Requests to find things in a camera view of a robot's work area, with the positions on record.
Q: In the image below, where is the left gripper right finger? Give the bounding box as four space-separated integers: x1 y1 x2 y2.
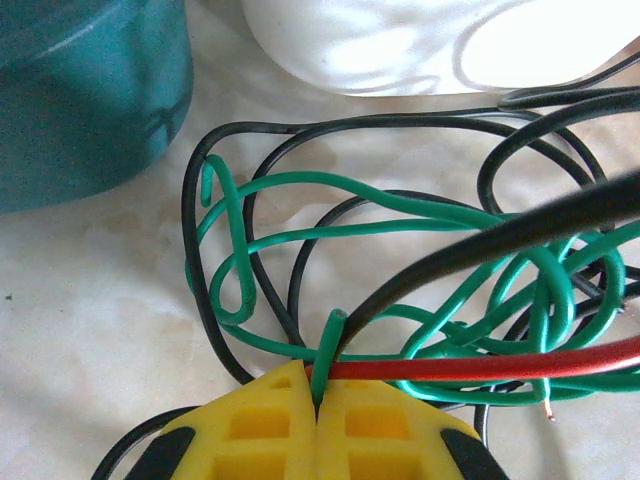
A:
315 377 511 480

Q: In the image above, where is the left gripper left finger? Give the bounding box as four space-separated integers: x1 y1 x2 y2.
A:
89 359 320 480

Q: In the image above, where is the red cable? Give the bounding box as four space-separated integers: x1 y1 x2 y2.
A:
304 337 640 384

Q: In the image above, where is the black cable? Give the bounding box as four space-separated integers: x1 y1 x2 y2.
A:
97 37 640 480

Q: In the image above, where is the green cable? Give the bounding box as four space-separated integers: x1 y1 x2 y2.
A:
183 154 640 409

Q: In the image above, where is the teal plastic bin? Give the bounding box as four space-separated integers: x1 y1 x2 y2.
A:
0 0 195 215

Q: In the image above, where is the white plastic bin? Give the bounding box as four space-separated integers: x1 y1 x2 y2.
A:
239 0 640 97

